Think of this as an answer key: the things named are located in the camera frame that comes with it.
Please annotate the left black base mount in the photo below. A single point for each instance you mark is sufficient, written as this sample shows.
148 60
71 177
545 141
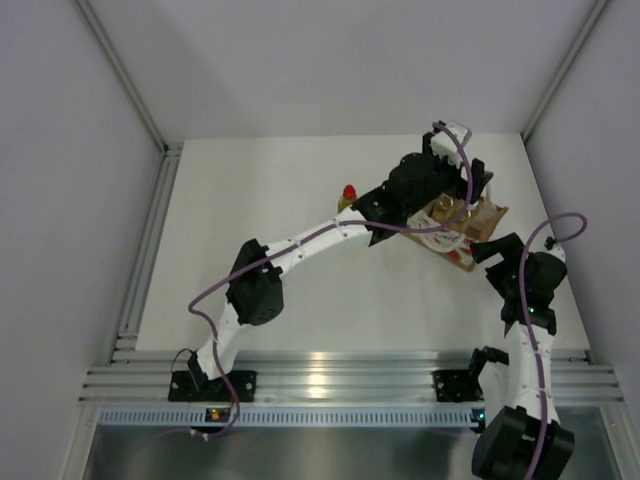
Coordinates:
183 389

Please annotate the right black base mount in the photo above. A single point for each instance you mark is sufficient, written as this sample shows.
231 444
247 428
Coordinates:
457 386

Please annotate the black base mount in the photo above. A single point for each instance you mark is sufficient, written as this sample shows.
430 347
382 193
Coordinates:
183 389
457 386

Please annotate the grey slotted cable duct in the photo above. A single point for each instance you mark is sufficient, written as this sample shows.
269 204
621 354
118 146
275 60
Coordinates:
252 416

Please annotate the aluminium frame post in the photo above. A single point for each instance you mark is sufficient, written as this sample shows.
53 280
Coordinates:
118 68
589 24

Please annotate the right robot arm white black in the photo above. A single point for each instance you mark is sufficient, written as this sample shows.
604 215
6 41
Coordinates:
522 437

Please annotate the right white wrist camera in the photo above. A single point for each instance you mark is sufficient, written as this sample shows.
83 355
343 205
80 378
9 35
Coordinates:
554 248

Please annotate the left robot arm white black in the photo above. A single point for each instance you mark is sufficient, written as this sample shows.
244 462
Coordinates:
253 293

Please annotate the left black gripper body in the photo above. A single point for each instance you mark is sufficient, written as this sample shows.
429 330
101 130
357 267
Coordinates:
444 178

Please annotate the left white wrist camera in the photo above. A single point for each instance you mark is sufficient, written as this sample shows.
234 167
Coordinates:
449 138

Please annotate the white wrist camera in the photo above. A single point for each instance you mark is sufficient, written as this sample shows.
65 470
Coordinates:
554 248
449 138

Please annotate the left aluminium frame post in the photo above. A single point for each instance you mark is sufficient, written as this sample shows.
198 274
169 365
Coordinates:
118 68

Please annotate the amber bottle white cap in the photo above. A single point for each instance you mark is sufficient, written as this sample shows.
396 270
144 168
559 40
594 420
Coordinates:
445 209

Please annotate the burlap watermelon canvas bag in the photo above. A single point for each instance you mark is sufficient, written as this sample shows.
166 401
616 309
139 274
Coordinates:
453 243

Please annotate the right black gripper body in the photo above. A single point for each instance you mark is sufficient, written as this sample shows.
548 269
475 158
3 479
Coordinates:
516 287

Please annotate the left side aluminium rail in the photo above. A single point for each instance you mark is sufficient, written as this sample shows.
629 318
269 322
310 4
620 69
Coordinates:
128 318

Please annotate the right aluminium frame post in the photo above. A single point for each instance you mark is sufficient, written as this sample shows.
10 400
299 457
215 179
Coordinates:
589 24

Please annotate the yellow bottle red cap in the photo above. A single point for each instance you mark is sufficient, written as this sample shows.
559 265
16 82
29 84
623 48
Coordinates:
347 198

